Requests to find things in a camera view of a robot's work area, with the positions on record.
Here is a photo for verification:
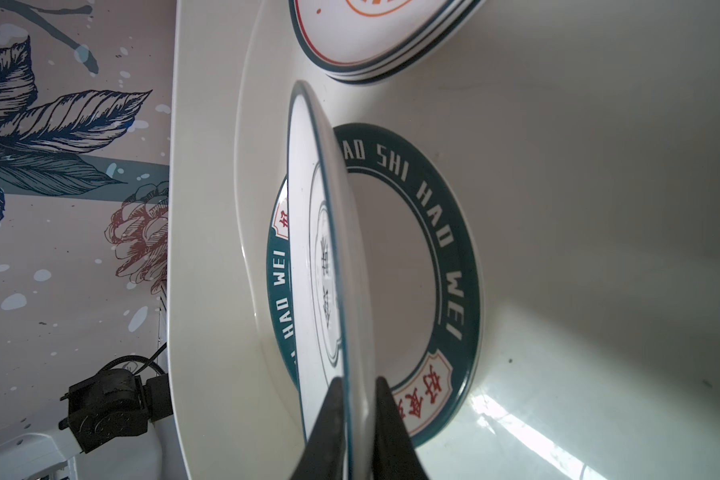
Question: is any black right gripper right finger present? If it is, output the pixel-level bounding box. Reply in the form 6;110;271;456
373;376;428;480

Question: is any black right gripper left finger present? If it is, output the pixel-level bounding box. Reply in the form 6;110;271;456
291;377;346;480

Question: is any white plate flower outline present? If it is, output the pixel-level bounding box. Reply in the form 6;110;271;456
287;81;376;479

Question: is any green rim plate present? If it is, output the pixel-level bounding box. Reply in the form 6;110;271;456
266;122;484;449

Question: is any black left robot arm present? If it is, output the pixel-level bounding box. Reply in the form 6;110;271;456
0;368;173;479

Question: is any white plastic bin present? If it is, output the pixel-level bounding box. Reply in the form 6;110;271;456
168;1;720;479

